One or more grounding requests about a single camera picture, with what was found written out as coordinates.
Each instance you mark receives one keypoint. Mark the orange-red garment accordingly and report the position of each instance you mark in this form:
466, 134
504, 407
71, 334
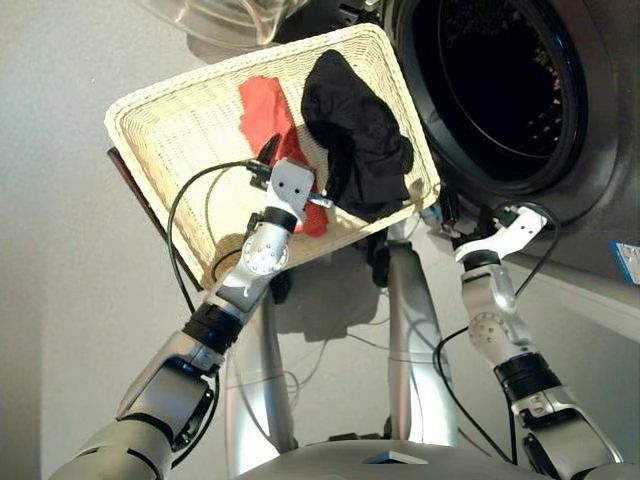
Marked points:
265, 115

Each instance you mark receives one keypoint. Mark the black garment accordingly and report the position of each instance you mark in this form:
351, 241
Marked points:
360, 130

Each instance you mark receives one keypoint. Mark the pale woven basket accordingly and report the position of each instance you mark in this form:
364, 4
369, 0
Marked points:
190, 140

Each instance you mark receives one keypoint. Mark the dark brown basket stand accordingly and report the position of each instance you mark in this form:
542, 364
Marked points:
150, 210

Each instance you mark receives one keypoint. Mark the round glass washing machine door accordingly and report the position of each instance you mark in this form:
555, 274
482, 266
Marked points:
225, 17

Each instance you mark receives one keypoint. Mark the grey washing machine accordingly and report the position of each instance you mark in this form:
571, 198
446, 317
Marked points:
600, 125

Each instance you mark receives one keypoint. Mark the black stand caster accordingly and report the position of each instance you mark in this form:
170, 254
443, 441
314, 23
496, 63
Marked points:
281, 287
377, 260

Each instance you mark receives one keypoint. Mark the silver robot leg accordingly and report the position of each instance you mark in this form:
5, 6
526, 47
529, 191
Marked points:
260, 400
415, 350

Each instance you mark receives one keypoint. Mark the blue energy label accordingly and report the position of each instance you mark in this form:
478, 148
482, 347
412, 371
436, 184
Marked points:
627, 260

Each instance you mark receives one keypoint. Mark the silver robot torso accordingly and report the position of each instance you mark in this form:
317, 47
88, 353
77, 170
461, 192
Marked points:
390, 462

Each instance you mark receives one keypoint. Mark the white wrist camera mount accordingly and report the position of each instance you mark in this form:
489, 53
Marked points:
515, 232
290, 187

